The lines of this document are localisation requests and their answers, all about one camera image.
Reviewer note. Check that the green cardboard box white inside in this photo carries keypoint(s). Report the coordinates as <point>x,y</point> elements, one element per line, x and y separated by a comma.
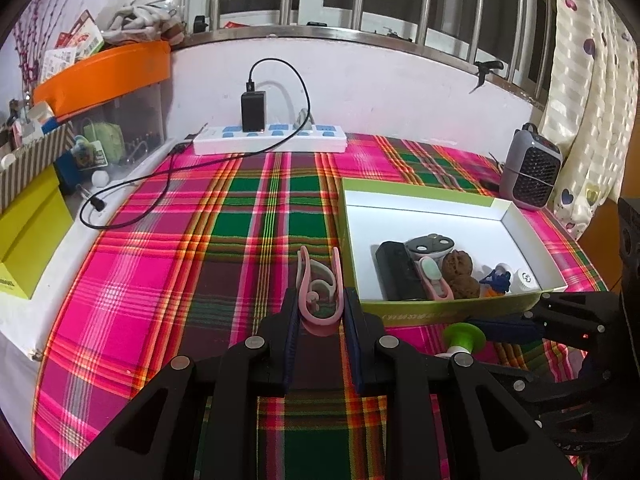
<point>435,220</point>

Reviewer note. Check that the blue printed packet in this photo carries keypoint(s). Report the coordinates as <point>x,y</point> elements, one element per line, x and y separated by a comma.
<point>82,160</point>

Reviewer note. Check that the metal window bars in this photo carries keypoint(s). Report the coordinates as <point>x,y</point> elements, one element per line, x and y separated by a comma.
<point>400,10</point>

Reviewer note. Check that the black metal gadget with holes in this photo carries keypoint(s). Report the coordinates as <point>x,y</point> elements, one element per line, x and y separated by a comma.
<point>430,247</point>

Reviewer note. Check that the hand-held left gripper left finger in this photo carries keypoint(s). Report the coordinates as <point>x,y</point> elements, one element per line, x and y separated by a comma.
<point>288,340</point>

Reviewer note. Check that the green pouch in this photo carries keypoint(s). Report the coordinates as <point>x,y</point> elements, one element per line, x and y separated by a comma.
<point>105,140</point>

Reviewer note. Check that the pink plastic clip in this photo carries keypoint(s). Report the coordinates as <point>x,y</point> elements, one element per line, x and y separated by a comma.
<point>320,317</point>

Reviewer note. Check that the pile of white gloves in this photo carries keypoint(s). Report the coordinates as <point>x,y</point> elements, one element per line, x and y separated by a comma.
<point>140,10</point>

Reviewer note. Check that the orange bin lid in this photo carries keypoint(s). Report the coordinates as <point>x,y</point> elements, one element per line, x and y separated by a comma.
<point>100,75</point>

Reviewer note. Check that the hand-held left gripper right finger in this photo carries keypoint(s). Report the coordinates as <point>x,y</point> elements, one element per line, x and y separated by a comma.
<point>356,345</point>

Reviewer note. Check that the green mushroom-shaped suction cup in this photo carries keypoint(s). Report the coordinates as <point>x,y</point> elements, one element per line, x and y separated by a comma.
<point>465,336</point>

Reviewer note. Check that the small black device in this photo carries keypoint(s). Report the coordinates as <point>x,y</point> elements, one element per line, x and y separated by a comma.
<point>200,25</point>

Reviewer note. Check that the grey portable heater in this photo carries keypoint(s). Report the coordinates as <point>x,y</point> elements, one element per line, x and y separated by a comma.
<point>532,170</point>

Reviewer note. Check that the cream curtain with hearts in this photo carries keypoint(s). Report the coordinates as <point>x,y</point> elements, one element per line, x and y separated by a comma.
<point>590,85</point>

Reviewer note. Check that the yellow-green box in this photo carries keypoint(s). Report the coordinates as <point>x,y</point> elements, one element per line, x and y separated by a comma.
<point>30,235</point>

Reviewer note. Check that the red and white printed cards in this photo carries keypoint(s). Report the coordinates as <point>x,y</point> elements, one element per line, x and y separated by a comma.
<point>70,45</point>

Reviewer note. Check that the pink blossom branch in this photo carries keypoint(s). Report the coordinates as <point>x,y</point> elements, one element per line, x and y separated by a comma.
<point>27,45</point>

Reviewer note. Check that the pink and white clip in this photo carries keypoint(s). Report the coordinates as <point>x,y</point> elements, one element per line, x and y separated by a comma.
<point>435,280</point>

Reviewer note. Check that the blue toy with orange tip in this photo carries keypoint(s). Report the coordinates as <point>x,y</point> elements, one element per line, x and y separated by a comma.
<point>495,280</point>

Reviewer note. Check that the wooden wardrobe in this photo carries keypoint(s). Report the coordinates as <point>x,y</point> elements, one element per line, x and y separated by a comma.
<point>600,250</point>

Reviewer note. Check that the small white ball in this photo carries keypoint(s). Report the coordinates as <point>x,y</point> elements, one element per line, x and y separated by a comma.
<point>100,178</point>

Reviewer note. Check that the white bottle cap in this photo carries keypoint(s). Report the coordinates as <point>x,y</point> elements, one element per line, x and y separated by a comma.
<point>526,278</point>

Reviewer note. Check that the pink plaid tablecloth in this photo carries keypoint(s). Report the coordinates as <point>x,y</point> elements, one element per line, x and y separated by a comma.
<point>200,260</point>

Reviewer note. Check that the black rectangular case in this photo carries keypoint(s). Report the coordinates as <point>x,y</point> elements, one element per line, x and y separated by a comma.
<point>397,270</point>

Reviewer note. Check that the brown walnut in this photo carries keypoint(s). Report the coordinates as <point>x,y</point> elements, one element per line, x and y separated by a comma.
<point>457,266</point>
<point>467,289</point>

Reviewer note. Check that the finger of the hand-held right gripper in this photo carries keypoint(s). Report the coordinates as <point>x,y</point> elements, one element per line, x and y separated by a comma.
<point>565,400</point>
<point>510,329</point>

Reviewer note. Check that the black charger plug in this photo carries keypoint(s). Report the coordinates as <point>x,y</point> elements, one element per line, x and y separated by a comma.
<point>253,110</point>

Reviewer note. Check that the striped cardboard box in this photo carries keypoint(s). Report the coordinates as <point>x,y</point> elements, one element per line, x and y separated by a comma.
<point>30,165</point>

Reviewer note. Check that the white power strip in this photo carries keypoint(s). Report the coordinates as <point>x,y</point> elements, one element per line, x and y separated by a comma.
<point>280,141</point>

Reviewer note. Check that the clear round plastic cap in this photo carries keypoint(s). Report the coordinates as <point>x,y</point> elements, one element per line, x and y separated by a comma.
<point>502,268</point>

